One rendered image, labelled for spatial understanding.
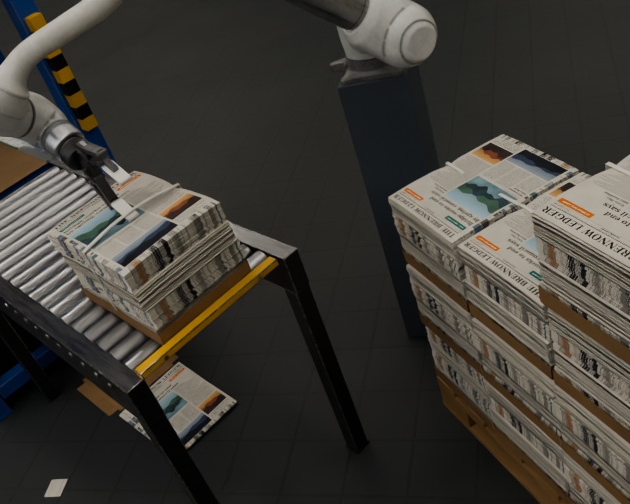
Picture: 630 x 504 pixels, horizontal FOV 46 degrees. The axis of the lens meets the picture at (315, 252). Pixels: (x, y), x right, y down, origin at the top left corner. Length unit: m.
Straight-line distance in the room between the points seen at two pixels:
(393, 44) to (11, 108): 0.88
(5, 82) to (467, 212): 1.08
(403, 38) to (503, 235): 0.53
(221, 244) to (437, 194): 0.55
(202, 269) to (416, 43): 0.74
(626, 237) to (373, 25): 0.85
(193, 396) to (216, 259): 1.12
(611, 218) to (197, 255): 0.89
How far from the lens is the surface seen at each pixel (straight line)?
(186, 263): 1.70
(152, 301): 1.68
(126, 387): 1.72
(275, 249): 1.90
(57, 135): 1.85
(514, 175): 1.88
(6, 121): 1.80
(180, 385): 2.86
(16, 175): 2.96
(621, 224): 1.32
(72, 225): 1.90
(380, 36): 1.85
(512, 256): 1.64
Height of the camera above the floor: 1.87
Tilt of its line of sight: 36 degrees down
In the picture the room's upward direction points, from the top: 20 degrees counter-clockwise
